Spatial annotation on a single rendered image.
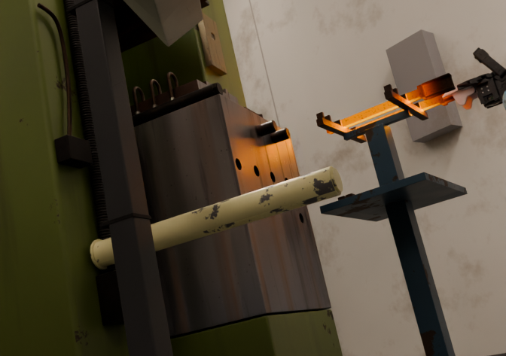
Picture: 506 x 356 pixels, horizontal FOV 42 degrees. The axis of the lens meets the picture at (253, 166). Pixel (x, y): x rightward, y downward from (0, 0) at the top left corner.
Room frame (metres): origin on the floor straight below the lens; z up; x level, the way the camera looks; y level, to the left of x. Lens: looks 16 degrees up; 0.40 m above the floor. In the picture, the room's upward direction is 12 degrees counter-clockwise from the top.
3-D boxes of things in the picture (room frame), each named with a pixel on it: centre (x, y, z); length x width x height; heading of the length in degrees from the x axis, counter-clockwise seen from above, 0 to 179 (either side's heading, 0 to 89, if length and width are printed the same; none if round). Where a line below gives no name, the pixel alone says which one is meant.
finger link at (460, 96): (1.83, -0.63, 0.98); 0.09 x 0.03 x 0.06; 70
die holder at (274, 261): (1.52, 0.22, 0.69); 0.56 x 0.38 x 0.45; 68
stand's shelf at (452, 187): (1.86, -0.38, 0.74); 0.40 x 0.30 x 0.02; 151
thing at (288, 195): (1.04, 0.09, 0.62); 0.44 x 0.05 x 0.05; 68
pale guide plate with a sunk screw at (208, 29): (1.73, 0.04, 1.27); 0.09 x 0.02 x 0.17; 158
